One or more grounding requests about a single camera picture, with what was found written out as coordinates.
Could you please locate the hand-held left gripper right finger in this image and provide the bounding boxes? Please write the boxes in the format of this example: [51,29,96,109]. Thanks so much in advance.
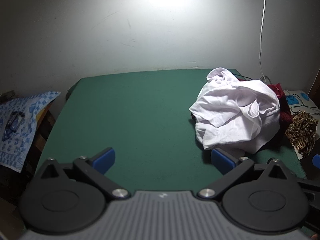
[199,148,298,202]

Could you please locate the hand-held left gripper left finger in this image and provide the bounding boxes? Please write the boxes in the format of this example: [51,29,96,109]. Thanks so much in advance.
[37,147,130,201]

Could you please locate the white shirt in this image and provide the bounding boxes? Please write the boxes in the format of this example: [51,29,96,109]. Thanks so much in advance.
[189,67,281,154]

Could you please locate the brown patterned cloth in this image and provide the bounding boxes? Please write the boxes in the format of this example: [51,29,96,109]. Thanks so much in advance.
[285,110,319,158]

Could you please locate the green table cover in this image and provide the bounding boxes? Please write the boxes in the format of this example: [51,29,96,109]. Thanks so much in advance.
[35,69,307,193]

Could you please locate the dark red garment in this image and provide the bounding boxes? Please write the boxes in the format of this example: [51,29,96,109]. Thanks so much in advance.
[237,79,293,130]

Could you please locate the blue patterned cloth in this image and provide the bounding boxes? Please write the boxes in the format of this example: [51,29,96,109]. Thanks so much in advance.
[0,91,62,173]

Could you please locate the black clip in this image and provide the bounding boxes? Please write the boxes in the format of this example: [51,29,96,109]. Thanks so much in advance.
[2,111,25,140]

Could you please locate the wooden furniture frame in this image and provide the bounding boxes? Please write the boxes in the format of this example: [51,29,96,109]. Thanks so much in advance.
[32,105,58,155]

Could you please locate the black adapter cable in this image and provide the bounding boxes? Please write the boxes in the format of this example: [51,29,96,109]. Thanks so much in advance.
[232,73,253,81]

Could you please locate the white cable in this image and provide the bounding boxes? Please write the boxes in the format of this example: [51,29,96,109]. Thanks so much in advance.
[259,0,273,85]

